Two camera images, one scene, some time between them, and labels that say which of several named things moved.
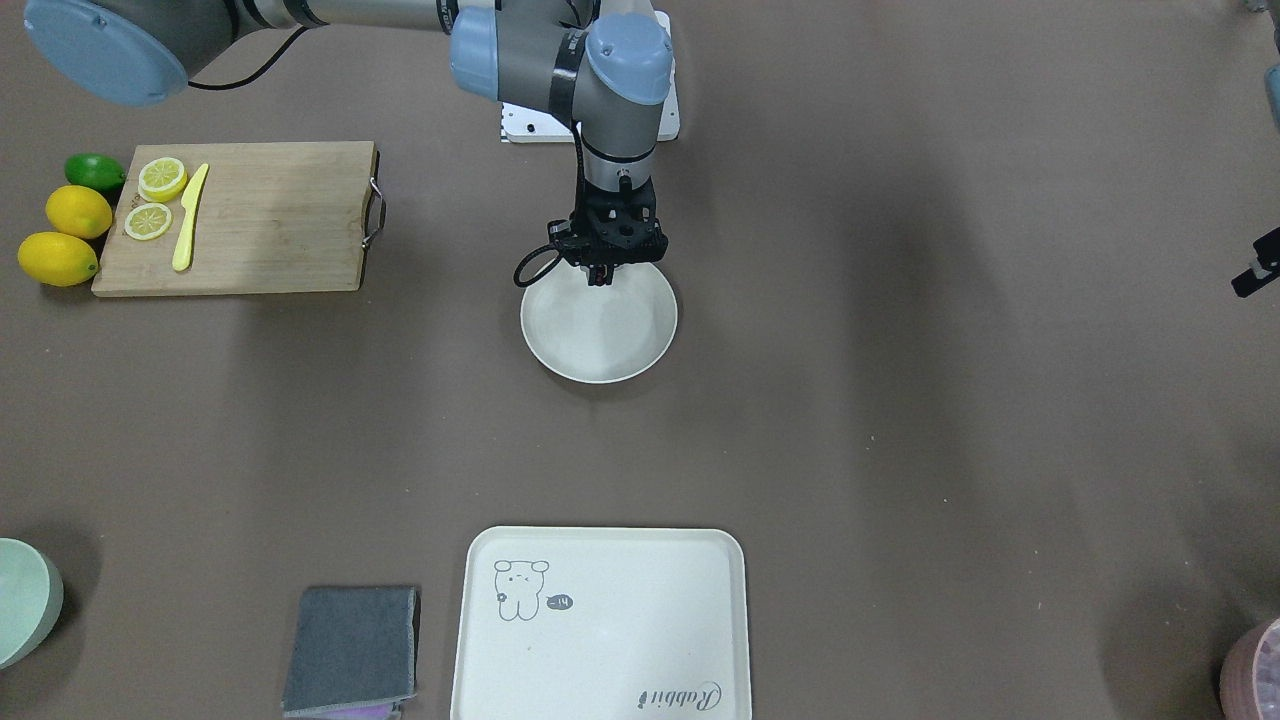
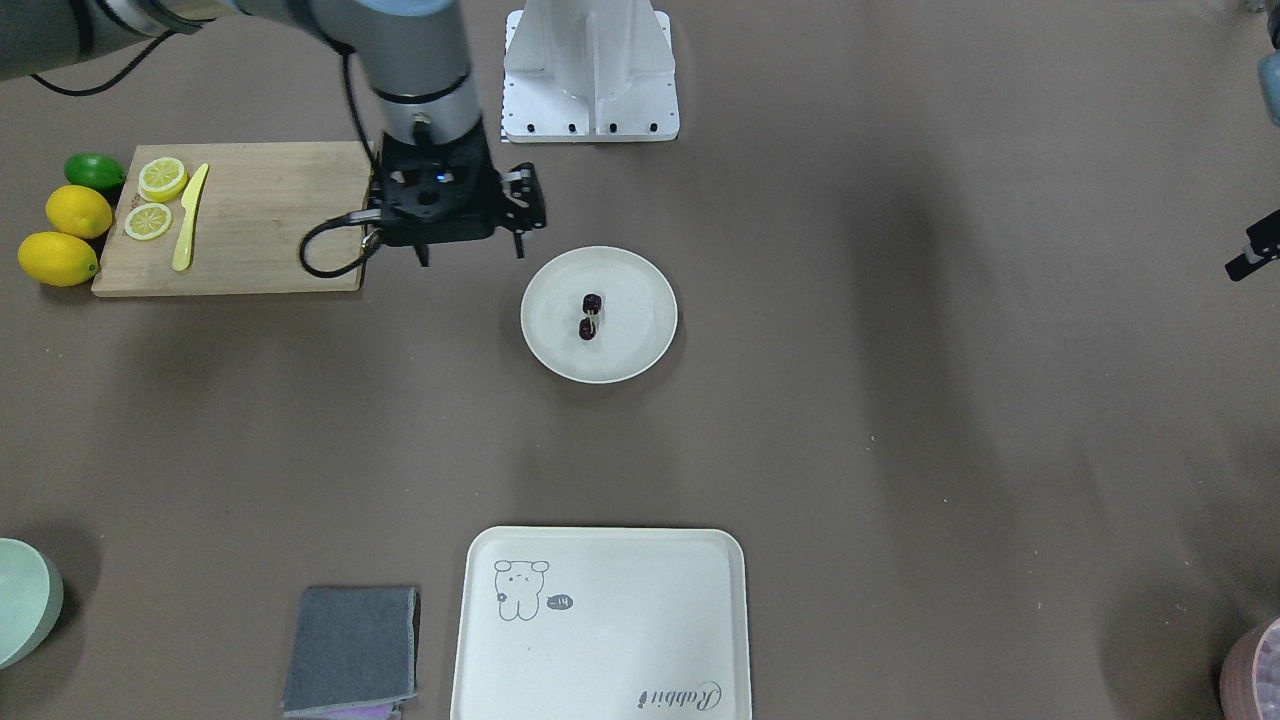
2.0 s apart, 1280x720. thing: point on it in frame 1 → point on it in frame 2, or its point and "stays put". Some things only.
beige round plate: (599, 334) stays put
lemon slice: (148, 222) stays put
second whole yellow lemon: (79, 211) stays put
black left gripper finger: (1266, 265) → (1264, 246)
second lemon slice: (161, 179) stays put
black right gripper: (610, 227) → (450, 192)
